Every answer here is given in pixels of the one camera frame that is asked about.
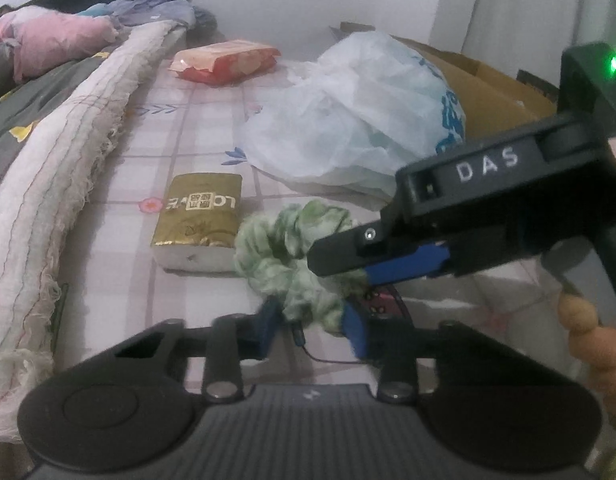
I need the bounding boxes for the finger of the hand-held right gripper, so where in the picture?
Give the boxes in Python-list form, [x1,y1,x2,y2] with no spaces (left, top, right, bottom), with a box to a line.
[364,241,452,287]
[307,220,405,278]

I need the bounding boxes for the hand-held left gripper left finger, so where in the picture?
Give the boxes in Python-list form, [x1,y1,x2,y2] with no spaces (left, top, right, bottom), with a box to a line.
[113,297,285,403]

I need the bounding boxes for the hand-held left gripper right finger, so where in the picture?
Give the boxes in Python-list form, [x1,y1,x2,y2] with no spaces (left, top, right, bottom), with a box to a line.
[339,303,509,406]

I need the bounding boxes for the green scrunchie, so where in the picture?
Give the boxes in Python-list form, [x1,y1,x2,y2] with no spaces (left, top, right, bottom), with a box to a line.
[233,199,369,334]

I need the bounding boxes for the large cardboard box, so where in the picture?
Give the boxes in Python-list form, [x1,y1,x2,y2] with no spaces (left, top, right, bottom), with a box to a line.
[329,21,562,162]

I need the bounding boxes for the person's right hand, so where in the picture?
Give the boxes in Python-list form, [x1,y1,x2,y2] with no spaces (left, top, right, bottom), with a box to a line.
[558,291,616,397]

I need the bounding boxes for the dark red dotted item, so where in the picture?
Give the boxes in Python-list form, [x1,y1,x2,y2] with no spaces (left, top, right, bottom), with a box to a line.
[359,284,415,322]

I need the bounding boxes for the white plastic shopping bag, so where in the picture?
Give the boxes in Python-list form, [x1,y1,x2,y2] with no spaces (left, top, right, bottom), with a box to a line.
[237,31,469,199]

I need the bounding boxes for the gold tissue pack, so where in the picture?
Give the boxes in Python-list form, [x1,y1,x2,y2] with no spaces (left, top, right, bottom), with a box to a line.
[149,173,245,274]

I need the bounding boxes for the pink checked mat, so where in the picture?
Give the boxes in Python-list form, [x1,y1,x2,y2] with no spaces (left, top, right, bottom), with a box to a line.
[52,56,609,397]

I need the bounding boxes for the white folded blanket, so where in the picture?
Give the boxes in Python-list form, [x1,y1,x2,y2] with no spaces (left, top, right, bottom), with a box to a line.
[0,20,175,444]

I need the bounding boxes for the dark clothes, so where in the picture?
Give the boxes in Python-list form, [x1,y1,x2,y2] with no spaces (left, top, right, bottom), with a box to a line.
[189,4,219,29]

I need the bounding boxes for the purple clothes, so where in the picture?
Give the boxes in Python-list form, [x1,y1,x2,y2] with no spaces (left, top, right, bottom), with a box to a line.
[77,0,197,29]

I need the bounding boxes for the grey printed bedsheet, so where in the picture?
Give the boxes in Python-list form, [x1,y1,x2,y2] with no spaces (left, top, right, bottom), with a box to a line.
[0,44,120,202]

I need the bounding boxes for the pink quilt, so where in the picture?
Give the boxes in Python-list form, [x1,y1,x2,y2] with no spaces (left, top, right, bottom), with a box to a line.
[0,4,120,84]

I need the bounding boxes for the black cable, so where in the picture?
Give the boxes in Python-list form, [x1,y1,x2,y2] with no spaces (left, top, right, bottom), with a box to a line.
[287,324,379,367]

